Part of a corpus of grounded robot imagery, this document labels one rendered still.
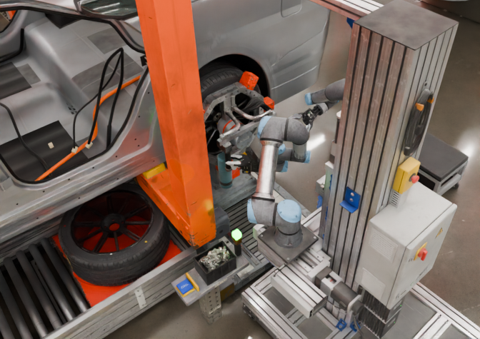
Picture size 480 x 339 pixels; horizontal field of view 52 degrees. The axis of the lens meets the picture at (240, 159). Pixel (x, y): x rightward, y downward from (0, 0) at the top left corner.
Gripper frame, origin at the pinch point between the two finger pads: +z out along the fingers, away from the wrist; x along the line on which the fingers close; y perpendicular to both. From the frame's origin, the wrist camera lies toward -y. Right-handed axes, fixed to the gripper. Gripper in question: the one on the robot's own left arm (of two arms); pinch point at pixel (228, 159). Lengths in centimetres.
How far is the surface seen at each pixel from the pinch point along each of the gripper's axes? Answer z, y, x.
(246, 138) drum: -9.0, -1.9, 17.4
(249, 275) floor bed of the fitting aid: -15, 75, -30
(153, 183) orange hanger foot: 45.6, 15.0, -10.3
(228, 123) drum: 3.1, -8.4, 22.8
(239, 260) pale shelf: -12, 38, -44
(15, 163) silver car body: 130, 3, -13
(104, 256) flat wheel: 66, 32, -54
